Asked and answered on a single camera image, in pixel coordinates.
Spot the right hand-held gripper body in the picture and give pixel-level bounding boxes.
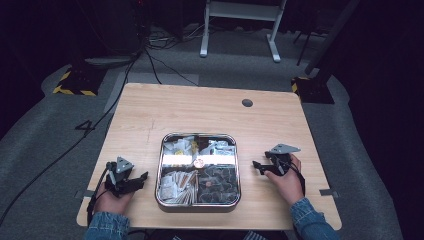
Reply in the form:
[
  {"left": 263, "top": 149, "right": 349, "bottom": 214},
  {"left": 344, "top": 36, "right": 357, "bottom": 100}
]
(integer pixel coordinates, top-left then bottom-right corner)
[{"left": 264, "top": 143, "right": 301, "bottom": 177}]

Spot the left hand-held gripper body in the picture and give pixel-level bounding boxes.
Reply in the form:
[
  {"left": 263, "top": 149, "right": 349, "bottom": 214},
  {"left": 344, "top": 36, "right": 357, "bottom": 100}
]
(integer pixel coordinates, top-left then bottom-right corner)
[{"left": 104, "top": 156, "right": 136, "bottom": 198}]

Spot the square metal compartment box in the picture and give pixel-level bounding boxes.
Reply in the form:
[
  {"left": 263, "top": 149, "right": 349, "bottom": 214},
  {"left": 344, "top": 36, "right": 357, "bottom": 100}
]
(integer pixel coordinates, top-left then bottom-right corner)
[{"left": 154, "top": 132, "right": 242, "bottom": 214}]

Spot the person's left hand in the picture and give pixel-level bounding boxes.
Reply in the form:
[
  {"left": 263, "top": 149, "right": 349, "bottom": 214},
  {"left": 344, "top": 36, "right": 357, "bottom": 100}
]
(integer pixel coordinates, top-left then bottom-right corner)
[{"left": 94, "top": 188, "right": 135, "bottom": 216}]

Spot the person's right hand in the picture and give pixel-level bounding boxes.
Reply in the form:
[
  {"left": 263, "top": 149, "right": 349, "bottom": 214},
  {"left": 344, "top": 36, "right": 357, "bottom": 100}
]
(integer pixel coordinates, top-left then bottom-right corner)
[{"left": 264, "top": 153, "right": 305, "bottom": 206}]

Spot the pile of white paper sachets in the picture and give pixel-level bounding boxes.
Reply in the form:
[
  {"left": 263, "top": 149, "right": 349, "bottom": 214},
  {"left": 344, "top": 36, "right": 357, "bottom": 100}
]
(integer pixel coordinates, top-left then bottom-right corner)
[{"left": 159, "top": 174, "right": 179, "bottom": 202}]

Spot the pile of dark packets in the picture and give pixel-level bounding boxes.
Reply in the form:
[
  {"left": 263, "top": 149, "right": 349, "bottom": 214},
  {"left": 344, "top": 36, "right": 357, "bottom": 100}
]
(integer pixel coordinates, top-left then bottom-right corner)
[{"left": 198, "top": 165, "right": 240, "bottom": 204}]

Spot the pile of paper-wrapped toothpicks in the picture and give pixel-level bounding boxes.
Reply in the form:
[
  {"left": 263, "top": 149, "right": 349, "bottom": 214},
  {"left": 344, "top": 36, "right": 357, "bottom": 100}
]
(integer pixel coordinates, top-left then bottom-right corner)
[{"left": 176, "top": 170, "right": 199, "bottom": 203}]

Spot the pile of white tea bags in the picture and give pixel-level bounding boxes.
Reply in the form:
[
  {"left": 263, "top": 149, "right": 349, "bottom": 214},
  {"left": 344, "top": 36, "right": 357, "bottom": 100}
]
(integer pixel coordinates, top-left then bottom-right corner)
[{"left": 163, "top": 135, "right": 200, "bottom": 157}]

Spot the black base with yellow stripes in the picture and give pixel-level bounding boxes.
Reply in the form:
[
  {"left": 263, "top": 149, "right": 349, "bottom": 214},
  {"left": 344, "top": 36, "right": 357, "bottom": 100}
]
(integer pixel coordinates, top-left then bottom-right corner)
[
  {"left": 290, "top": 75, "right": 336, "bottom": 105},
  {"left": 52, "top": 65, "right": 105, "bottom": 98}
]

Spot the dark slanted stand pole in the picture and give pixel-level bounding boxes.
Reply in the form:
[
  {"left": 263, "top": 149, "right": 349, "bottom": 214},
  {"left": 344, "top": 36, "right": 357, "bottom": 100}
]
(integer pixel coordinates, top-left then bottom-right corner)
[{"left": 303, "top": 0, "right": 362, "bottom": 76}]

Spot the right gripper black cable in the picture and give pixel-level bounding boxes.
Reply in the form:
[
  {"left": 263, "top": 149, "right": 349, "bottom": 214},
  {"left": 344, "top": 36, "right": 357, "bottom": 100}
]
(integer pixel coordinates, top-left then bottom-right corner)
[{"left": 279, "top": 159, "right": 307, "bottom": 198}]

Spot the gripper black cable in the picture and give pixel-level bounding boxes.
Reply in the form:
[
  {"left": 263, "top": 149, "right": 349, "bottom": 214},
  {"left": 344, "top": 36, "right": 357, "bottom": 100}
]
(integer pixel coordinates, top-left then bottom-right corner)
[
  {"left": 86, "top": 165, "right": 112, "bottom": 228},
  {"left": 279, "top": 159, "right": 307, "bottom": 198}
]

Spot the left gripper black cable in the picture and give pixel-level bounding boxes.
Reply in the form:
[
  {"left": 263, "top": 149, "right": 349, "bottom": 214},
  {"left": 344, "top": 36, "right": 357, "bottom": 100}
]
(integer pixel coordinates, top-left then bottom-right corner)
[{"left": 86, "top": 165, "right": 112, "bottom": 228}]

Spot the grey metal table bracket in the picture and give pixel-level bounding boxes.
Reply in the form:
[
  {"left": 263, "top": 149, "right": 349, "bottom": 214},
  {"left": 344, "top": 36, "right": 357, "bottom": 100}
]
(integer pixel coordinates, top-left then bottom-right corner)
[
  {"left": 318, "top": 188, "right": 340, "bottom": 198},
  {"left": 74, "top": 189, "right": 96, "bottom": 200}
]

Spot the long black floor cable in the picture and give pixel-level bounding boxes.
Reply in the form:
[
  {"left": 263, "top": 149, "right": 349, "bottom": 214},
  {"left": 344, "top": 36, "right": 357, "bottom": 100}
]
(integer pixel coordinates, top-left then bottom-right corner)
[{"left": 0, "top": 49, "right": 148, "bottom": 227}]

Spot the thin black floor cable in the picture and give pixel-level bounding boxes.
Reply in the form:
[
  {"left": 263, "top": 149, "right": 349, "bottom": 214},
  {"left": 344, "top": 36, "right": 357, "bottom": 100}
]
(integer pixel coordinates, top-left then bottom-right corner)
[{"left": 144, "top": 49, "right": 200, "bottom": 87}]

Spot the bundle of black cables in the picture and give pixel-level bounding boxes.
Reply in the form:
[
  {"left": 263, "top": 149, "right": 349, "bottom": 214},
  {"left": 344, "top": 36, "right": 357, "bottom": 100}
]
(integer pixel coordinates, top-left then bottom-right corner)
[{"left": 146, "top": 24, "right": 209, "bottom": 52}]

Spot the white desk frame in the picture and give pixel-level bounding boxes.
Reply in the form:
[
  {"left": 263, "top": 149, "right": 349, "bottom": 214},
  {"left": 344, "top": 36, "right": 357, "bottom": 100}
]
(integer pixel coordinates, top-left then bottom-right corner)
[{"left": 199, "top": 0, "right": 289, "bottom": 64}]

